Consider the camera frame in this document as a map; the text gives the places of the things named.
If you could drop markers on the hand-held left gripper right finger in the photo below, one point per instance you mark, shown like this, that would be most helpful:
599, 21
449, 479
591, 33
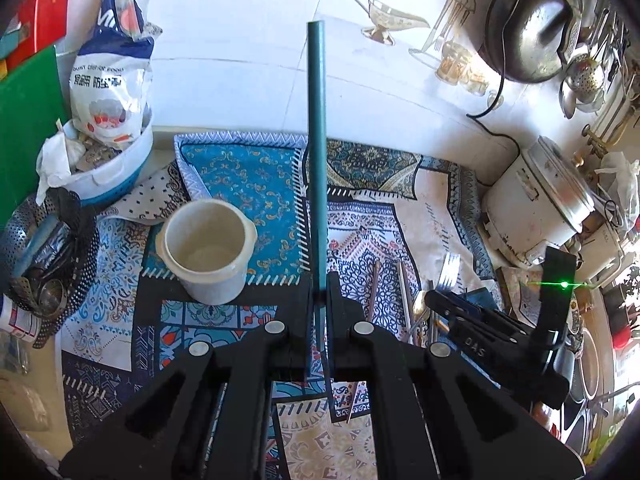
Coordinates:
336, 310

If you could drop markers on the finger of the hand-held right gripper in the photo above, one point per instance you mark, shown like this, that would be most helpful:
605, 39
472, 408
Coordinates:
450, 304
480, 322

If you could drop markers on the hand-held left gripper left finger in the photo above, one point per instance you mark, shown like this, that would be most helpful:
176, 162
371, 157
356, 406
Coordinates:
304, 310

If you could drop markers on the silver spoon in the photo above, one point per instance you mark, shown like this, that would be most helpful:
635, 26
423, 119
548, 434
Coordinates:
421, 301

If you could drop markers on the silver fork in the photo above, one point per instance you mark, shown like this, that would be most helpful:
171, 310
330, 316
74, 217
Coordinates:
450, 270

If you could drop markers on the grey chopstick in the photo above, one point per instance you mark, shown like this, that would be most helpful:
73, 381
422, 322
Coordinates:
406, 290

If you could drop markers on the white plastic cup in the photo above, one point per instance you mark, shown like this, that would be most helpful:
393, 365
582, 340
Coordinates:
205, 265

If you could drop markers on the teal chopstick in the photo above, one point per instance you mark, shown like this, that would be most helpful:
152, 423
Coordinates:
316, 160

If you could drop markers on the row of hanging metal utensils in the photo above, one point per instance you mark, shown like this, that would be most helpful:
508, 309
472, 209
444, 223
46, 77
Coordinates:
612, 35

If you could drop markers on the white rice cooker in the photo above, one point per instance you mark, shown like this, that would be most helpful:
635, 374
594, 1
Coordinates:
530, 200

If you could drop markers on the patterned patchwork cloth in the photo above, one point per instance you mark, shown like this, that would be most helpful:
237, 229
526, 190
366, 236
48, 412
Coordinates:
240, 185

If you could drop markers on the clear plastic bag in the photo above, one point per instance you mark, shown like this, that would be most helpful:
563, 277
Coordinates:
620, 180

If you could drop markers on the brass faucet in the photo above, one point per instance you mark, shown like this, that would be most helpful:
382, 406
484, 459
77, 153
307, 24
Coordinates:
602, 137

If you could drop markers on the glass cup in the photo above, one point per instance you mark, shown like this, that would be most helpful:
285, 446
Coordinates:
451, 62
476, 79

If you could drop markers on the white blue plastic basket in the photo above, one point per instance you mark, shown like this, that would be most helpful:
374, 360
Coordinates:
117, 177

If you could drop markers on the metal strainer ladle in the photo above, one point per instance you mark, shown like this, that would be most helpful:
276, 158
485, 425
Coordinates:
585, 82

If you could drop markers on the perforated metal steamer basket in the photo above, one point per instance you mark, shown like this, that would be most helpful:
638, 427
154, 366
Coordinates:
75, 270

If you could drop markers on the black wok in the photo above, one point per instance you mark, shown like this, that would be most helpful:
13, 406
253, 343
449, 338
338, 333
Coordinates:
530, 25

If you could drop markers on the white red can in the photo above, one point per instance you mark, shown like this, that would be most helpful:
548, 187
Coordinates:
17, 320

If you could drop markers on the white crumpled tissue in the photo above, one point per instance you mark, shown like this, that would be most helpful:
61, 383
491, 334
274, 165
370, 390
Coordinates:
52, 160

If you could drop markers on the silver gravy boat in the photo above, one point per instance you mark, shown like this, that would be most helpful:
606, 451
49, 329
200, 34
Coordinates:
387, 12

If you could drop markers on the white blue flour bag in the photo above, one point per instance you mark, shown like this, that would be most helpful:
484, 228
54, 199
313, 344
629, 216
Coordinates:
112, 75

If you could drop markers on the green cutting board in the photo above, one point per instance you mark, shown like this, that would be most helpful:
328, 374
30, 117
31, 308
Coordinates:
30, 130

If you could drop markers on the red board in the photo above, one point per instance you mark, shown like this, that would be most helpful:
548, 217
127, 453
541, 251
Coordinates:
42, 5

